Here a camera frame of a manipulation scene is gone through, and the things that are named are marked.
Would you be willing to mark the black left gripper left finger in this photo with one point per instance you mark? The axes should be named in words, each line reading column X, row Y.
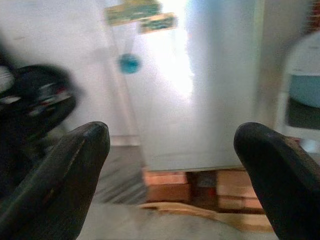
column 57, row 190

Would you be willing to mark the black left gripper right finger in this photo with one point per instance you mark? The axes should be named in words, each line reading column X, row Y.
column 282, row 185

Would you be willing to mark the silver fridge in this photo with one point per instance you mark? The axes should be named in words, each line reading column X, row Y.
column 212, row 87

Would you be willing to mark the brown cardboard piece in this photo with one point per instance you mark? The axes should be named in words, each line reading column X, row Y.
column 225, row 217

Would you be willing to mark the black bulky object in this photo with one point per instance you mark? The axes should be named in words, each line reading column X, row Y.
column 37, row 107

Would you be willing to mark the red brick stack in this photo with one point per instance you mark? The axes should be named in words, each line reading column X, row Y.
column 167, row 187

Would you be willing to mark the white folding chair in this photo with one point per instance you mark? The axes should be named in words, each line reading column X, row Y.
column 305, row 57

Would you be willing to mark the blue round sticker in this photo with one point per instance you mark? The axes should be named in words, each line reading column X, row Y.
column 128, row 63

